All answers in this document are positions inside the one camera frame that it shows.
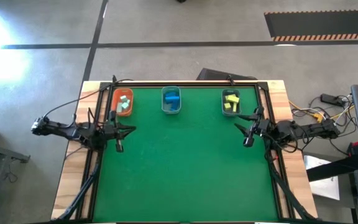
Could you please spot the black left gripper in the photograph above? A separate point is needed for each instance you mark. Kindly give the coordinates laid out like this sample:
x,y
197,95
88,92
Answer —
x,y
113,132

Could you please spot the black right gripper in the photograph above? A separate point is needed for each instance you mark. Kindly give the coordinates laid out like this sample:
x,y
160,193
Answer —
x,y
261,129

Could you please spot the yellow rectangular block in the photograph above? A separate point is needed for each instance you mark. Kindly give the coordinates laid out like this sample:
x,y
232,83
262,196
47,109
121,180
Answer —
x,y
235,108
227,97
233,99

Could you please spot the small yellow cube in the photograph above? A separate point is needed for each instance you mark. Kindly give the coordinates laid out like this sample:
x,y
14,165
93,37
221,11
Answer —
x,y
227,106

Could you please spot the small mint green cube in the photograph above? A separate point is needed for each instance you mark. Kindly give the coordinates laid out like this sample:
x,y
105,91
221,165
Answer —
x,y
123,98

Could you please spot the blue rectangular block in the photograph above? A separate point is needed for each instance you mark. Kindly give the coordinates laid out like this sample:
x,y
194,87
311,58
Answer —
x,y
170,94
174,106
172,99

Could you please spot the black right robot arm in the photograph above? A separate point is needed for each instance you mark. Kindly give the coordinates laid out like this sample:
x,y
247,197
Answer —
x,y
309,130

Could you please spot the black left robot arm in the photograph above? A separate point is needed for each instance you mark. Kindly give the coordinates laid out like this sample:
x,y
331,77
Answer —
x,y
67,132

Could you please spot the grey-blue plastic basket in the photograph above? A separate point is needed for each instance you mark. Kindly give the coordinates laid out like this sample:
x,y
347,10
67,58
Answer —
x,y
230,112

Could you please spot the orange plastic basket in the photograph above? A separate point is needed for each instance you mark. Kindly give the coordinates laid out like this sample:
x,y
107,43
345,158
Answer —
x,y
115,96

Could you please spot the teal plastic basket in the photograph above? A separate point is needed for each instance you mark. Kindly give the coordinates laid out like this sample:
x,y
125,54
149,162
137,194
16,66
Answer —
x,y
166,109

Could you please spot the black slanted panel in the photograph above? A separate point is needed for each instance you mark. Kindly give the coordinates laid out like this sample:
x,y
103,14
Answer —
x,y
216,75

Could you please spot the black power adapter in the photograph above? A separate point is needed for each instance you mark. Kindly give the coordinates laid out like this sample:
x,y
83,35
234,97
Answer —
x,y
329,99

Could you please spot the black desk leg bar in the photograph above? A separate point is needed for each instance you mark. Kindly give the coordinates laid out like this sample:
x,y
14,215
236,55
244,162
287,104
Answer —
x,y
331,169

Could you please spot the white paper sheet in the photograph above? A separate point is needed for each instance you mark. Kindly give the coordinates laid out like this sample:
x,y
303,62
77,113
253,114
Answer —
x,y
325,186

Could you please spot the black hazard-striped floor mat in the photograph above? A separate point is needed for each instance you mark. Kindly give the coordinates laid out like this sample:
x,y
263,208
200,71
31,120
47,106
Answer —
x,y
322,25

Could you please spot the black table frame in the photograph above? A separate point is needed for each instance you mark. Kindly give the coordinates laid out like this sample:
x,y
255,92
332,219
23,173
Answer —
x,y
182,84

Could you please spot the black diagonal frame strut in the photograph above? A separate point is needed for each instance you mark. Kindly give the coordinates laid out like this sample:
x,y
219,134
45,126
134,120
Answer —
x,y
82,191
286,189

